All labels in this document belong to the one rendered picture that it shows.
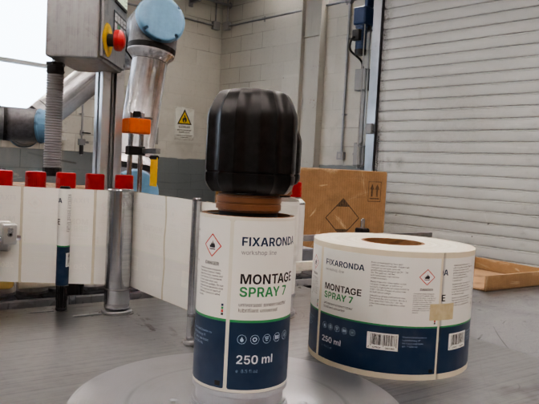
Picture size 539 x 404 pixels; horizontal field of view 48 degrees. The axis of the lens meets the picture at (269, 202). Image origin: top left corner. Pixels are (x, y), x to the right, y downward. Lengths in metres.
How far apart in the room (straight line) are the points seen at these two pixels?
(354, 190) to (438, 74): 4.24
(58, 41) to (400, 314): 0.76
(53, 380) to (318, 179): 1.12
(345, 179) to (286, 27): 5.83
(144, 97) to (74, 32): 0.39
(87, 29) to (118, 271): 0.44
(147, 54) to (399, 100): 4.75
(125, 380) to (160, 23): 1.02
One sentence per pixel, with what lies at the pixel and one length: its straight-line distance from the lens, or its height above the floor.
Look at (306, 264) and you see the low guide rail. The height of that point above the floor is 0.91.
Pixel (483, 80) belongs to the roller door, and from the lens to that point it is 5.67.
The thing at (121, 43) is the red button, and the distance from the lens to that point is 1.15.
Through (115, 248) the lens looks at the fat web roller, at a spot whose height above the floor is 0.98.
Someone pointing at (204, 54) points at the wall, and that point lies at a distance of 8.15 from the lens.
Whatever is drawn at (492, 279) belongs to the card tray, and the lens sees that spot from 1.66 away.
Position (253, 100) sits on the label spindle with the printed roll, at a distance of 0.52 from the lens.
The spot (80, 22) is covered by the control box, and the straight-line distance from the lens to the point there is 1.15.
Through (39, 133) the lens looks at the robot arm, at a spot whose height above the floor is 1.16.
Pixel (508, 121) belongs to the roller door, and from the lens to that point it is 5.51.
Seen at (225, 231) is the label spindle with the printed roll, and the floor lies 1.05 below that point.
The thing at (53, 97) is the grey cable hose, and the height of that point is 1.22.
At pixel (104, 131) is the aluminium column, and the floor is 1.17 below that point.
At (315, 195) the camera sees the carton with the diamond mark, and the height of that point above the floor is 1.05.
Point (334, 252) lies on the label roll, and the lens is 0.72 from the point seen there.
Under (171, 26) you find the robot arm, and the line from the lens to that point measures 1.52.
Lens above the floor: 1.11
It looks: 3 degrees down
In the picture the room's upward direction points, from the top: 3 degrees clockwise
